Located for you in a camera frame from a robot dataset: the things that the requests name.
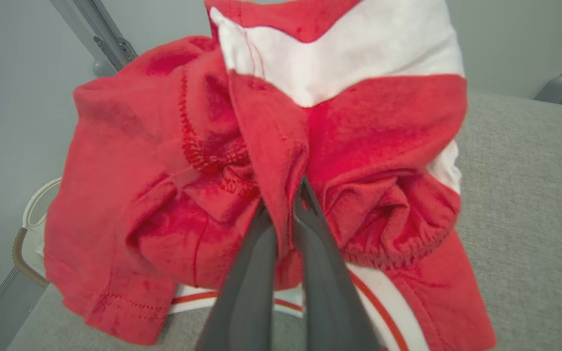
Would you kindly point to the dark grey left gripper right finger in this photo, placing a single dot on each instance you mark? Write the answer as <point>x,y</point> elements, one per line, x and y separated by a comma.
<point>327,292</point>

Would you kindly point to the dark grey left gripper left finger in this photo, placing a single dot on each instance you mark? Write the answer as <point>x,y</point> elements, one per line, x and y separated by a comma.
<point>247,292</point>

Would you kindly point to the red jersey with white trim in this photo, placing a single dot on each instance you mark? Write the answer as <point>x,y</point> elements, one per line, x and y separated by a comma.
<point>405,324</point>

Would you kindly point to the red shorts with white stripe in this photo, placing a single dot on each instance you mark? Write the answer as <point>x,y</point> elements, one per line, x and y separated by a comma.
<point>130,146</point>

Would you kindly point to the white laundry basket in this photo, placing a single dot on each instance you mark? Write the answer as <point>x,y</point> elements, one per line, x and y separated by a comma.
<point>34,248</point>

